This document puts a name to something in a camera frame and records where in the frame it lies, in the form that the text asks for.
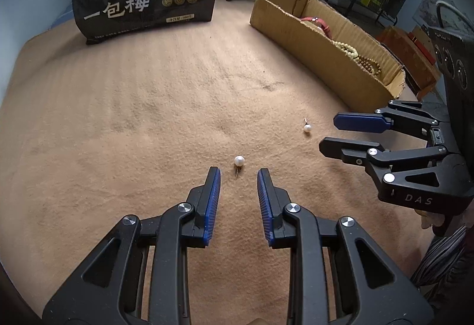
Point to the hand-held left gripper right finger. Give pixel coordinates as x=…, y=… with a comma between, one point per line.
x=263, y=199

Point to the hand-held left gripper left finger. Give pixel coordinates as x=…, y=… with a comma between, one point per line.
x=213, y=199

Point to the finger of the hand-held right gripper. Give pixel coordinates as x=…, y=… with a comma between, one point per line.
x=359, y=122
x=340, y=149

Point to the white pearl earring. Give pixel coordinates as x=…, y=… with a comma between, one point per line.
x=307, y=128
x=239, y=160

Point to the cardboard box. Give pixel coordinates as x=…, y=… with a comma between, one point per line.
x=333, y=62

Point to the person's right forearm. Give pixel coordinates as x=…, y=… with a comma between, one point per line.
x=440, y=258

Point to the person's right hand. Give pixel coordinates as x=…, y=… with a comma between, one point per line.
x=428, y=219

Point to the wall poster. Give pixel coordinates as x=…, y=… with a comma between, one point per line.
x=429, y=4

